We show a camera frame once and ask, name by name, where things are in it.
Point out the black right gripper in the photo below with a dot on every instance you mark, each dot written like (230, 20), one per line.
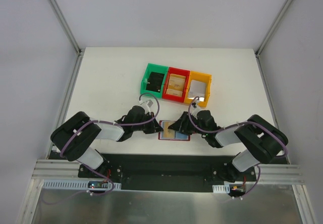
(186, 122)

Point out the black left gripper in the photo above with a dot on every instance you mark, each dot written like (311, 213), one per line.
(149, 123)

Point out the red leather card holder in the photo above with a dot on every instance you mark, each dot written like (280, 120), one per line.
(178, 136)

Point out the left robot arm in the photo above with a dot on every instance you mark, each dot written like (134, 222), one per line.
(75, 136)

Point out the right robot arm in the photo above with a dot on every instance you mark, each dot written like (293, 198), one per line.
(262, 140)

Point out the gold VIP card lower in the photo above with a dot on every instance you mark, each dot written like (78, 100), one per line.
(174, 92)

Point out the gold vip card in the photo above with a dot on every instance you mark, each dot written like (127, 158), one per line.
(174, 92)
(176, 81)

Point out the black VIP card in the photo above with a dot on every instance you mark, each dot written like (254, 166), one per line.
(155, 82)

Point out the silver VIP card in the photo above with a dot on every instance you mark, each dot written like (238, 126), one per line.
(197, 88)

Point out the gold VIP card upper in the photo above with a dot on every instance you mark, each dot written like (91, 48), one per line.
(176, 81)

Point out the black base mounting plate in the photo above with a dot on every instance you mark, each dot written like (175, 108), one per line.
(167, 184)

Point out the green plastic bin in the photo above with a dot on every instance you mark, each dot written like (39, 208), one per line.
(153, 68)

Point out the red plastic bin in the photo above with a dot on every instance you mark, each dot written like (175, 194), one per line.
(176, 71)

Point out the yellow plastic bin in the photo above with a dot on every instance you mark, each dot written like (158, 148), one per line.
(203, 78)

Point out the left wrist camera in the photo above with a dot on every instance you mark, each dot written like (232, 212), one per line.
(146, 104)

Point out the right white cable duct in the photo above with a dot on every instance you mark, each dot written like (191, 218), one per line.
(221, 189)

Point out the white cable duct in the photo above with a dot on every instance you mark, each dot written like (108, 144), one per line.
(221, 189)
(77, 185)

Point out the left aluminium frame post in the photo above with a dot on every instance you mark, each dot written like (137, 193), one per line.
(65, 26)

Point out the aluminium frame post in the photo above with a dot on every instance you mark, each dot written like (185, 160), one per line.
(274, 26)
(65, 26)

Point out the left white cable duct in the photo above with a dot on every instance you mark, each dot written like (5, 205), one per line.
(77, 185)

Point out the right aluminium frame post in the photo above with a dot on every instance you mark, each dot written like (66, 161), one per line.
(274, 26)

